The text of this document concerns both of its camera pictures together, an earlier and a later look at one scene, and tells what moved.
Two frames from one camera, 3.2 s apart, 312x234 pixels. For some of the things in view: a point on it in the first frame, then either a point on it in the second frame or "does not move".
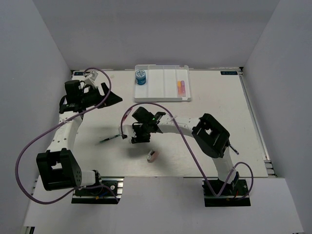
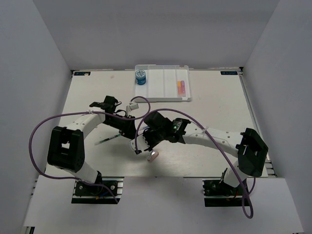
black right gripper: x=139 y=139 -> x=146 y=135
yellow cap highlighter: x=179 y=87 does not move
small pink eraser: x=152 y=155 does not move
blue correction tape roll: x=140 y=77 does not move
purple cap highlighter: x=183 y=92 does not move
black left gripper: x=112 y=99 -> x=128 y=129
